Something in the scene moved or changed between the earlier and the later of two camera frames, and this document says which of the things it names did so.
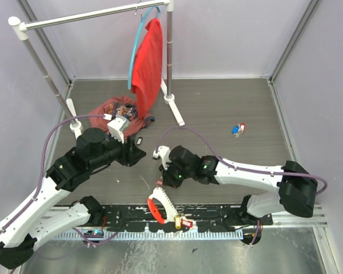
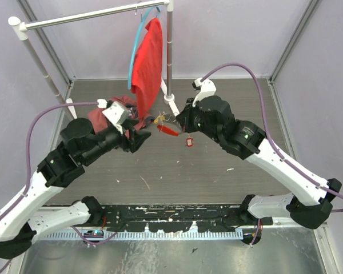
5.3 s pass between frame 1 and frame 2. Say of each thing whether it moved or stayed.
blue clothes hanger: stayed
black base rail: stayed
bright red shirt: stayed
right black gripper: moved
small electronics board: stayed
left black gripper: moved
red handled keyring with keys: moved
